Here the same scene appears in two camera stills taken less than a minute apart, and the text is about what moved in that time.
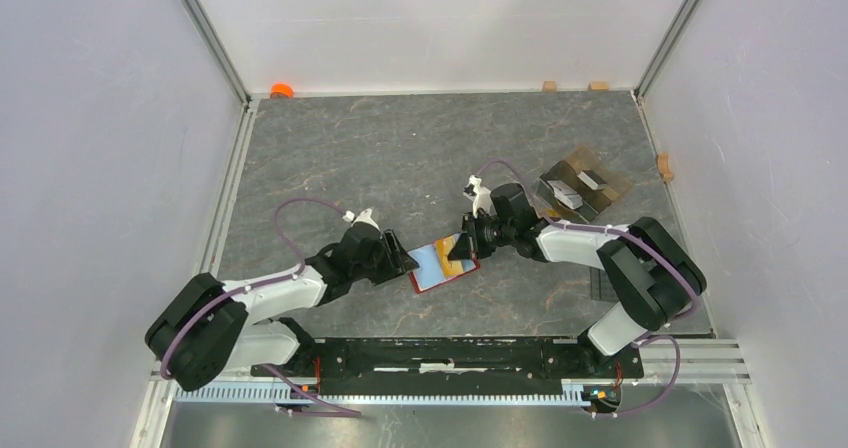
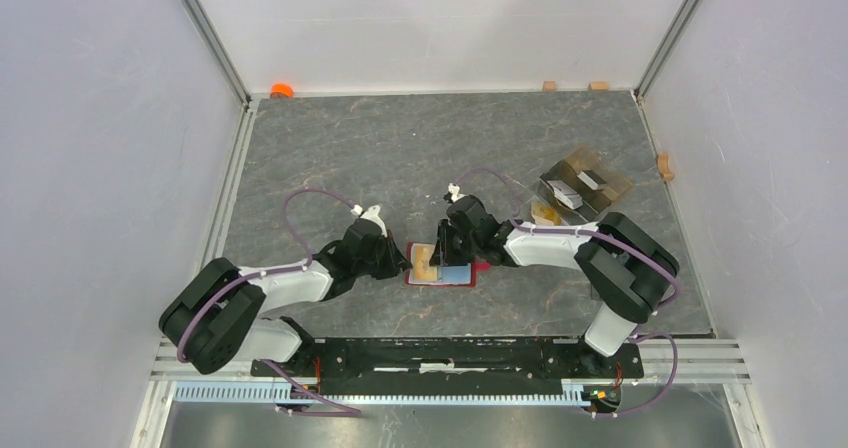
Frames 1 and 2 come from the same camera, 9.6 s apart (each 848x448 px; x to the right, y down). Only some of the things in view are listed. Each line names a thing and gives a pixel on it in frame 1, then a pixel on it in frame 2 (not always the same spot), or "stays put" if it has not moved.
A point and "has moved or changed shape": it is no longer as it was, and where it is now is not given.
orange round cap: x=281 y=90 stays put
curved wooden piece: x=664 y=167 stays put
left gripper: x=400 y=255 stays put
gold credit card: x=445 y=246 has moved or changed shape
